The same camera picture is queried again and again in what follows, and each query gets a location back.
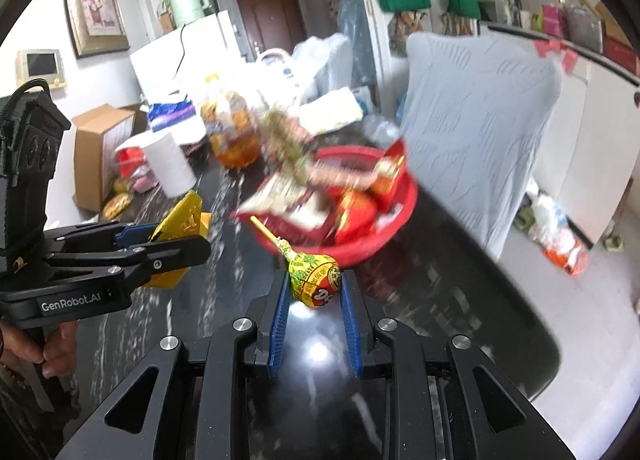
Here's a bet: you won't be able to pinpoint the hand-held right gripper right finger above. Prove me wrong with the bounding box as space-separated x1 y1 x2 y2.
341 271 573 460

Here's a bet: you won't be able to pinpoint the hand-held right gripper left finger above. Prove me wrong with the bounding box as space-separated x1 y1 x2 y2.
55 270 291 460

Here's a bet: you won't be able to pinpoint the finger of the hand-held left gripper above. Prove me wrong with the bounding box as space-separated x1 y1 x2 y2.
47 221 157 254
49 236 212 287

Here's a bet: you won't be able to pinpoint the yellow snack packet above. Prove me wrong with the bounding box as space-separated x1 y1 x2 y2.
145 190 212 291

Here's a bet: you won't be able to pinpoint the yellow lollipop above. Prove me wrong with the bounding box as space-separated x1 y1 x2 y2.
250 216 343 311

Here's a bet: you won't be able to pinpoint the red plastic basket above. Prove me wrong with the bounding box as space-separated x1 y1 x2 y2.
235 140 420 268

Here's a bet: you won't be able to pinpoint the person's left hand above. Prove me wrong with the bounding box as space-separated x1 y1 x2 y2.
0 322 79 377

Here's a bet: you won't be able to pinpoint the golden snack bag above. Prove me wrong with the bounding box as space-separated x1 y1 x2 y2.
102 192 133 221

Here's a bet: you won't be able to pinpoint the large cardboard box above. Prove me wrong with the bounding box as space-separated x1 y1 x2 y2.
71 104 148 213

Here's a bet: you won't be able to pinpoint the clear zip bag red contents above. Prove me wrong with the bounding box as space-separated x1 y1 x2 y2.
116 142 148 178

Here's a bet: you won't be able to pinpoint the paper towel roll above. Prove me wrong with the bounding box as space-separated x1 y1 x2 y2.
142 132 197 198

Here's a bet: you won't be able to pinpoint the blue tissue pack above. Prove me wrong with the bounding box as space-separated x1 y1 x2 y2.
149 102 195 133

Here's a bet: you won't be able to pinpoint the iced tea bottle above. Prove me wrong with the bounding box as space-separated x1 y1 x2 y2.
201 74 263 169

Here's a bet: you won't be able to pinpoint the framed picture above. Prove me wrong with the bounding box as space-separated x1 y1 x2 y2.
62 0 132 59

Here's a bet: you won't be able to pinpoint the white fridge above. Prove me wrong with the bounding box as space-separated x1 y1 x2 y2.
130 10 246 108

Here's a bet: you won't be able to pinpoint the yellow white packet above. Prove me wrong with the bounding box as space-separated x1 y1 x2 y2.
299 87 365 135

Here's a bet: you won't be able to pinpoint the white kettle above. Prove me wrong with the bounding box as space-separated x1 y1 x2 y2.
255 50 296 90

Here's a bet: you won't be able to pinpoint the orange plastic bag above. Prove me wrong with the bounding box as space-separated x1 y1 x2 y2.
530 195 591 275

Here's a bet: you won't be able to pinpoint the grey quilted cushion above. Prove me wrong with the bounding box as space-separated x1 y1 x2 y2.
400 31 563 261

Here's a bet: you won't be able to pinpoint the green thermos jug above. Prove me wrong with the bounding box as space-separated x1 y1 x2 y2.
165 0 213 26

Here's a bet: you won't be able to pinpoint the white plastic bag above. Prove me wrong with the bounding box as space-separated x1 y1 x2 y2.
292 34 353 100

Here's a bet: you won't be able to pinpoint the brown door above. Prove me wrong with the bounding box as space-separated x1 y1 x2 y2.
236 0 307 55

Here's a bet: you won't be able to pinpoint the white counter cabinet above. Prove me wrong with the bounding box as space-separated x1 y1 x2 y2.
480 22 640 245

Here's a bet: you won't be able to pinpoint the pink box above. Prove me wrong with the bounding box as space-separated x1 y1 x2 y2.
542 4 568 38

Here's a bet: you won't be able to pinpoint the grey canister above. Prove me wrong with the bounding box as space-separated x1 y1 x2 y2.
567 7 603 53

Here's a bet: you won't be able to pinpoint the red box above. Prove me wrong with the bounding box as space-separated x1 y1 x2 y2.
602 34 640 73

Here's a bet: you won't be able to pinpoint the wall intercom panel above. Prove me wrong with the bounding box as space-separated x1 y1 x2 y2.
16 48 68 88

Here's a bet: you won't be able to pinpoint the black cable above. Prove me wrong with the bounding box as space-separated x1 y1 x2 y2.
172 22 188 78

